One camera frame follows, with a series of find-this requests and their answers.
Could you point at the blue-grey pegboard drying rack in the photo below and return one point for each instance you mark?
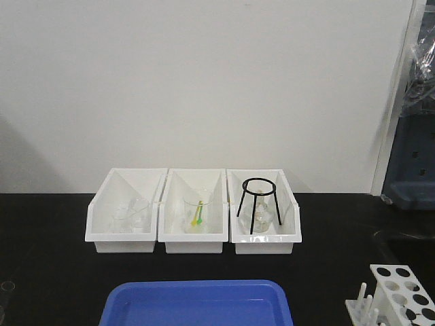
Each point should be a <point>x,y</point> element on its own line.
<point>409,180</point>

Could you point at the white test tube rack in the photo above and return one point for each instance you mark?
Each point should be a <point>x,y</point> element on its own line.
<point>399,299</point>

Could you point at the middle white storage bin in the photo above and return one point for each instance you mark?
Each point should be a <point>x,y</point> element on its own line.
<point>171,212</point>

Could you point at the white storage bin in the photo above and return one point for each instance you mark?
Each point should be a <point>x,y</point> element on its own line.
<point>171,212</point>
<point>119,187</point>
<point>278,240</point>

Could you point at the glass beaker with droppers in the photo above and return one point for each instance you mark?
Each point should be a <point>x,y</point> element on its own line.
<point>197,211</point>

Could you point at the glass conical flask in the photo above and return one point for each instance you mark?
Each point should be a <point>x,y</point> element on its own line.
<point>254,214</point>

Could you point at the right white storage bin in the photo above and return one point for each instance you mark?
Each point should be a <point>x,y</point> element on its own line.
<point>278,240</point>

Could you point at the small glass beakers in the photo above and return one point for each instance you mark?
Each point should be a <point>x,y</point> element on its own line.
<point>131,217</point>

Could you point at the left white storage bin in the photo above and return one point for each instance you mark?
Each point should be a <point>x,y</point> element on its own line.
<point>119,187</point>

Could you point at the blue plastic tray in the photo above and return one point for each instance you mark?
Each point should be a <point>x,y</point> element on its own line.
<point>197,302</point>

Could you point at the clear plastic bag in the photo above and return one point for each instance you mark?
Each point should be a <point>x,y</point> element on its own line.
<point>419,96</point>

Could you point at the large glass beaker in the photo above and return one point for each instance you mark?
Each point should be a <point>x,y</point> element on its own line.
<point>7,289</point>

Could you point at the black wire tripod stand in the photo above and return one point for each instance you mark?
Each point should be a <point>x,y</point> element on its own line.
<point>266,185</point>

